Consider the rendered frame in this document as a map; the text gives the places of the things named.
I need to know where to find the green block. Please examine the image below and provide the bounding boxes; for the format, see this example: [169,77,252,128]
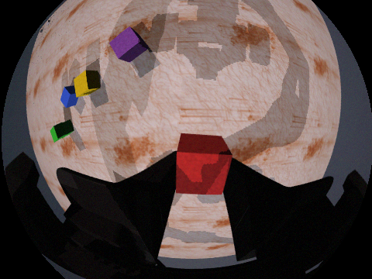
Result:
[50,122,66,143]
[63,120,74,136]

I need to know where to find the yellow cube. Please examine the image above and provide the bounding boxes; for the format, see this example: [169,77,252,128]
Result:
[74,71,100,97]

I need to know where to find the blue block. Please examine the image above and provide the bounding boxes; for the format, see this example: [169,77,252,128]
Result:
[60,86,78,109]

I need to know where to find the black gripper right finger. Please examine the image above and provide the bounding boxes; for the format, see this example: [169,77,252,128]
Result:
[223,157,334,261]

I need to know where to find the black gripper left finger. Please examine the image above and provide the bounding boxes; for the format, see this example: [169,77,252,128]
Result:
[56,151,177,263]

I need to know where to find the purple block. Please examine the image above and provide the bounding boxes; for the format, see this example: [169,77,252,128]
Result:
[109,26,149,62]

